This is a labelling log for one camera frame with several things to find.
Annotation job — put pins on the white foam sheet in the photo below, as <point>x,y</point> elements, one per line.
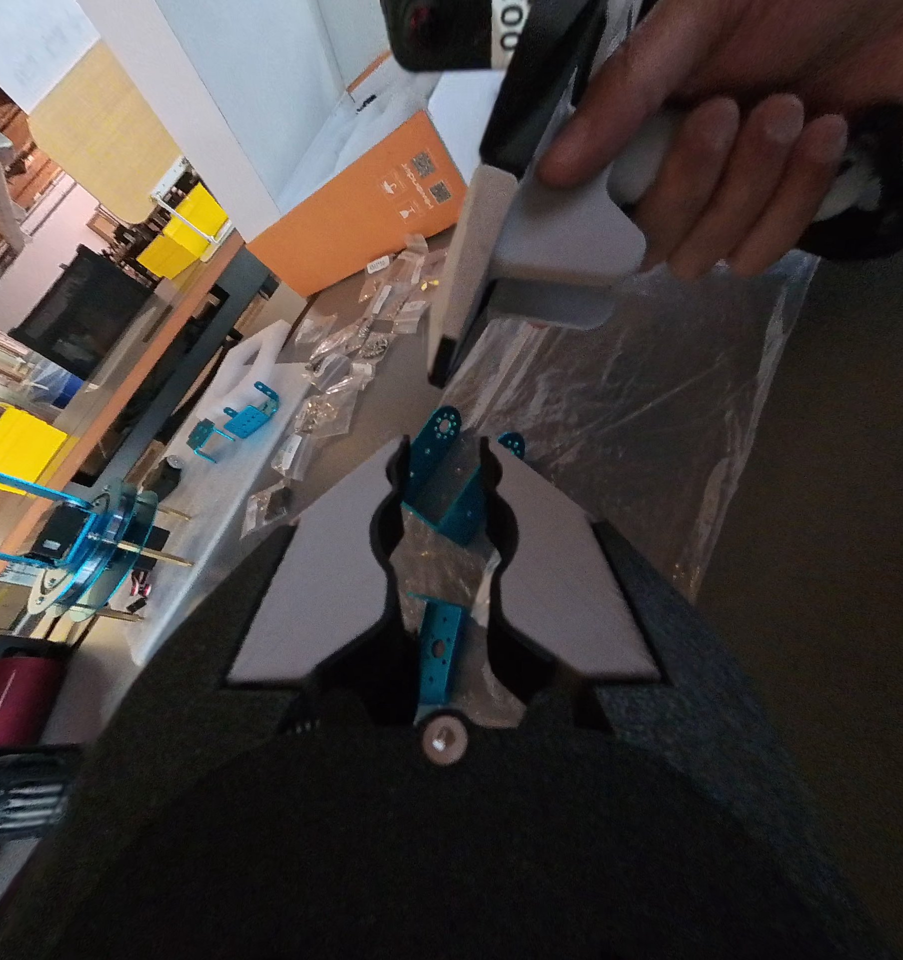
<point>211,540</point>

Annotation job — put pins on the blue acrylic robot base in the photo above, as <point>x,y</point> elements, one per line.
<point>84,532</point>

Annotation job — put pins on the dark grey desk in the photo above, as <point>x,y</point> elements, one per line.
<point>834,525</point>

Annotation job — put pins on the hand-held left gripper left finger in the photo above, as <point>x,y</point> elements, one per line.
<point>316,600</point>

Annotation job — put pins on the small blue L bracket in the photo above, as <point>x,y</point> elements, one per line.
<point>440,652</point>

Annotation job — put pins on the small blue metal bracket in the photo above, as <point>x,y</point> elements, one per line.
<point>204,442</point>
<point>266,397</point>

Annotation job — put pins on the large clear plastic bag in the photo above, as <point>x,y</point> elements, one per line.
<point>646,412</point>

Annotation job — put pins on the wooden-edged table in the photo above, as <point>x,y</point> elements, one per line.
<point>174,337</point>

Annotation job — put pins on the black servo motor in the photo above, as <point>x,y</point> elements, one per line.
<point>170,476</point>

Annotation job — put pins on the blue perforated servo bracket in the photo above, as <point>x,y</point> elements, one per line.
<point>245,424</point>

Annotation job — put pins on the orange cardboard box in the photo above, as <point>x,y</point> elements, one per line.
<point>361,217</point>

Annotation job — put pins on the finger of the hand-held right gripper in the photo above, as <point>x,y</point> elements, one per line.
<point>466,262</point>

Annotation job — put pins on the large blue U bracket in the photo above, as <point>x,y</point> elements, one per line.
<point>425,465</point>

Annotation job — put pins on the blue storage bin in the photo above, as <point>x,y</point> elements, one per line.
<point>67,394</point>

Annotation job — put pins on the yellow storage bin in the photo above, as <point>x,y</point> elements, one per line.
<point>185,229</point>
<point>16,450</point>

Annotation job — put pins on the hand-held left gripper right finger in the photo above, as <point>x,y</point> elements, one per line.
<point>571,600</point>

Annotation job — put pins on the pile of screw bags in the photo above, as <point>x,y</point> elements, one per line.
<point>346,352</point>

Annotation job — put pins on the maroon cylinder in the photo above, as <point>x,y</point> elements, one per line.
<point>16,697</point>

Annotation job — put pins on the black cabinet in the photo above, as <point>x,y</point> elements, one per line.
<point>84,307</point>

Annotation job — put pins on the person's right hand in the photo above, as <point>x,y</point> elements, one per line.
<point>759,60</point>

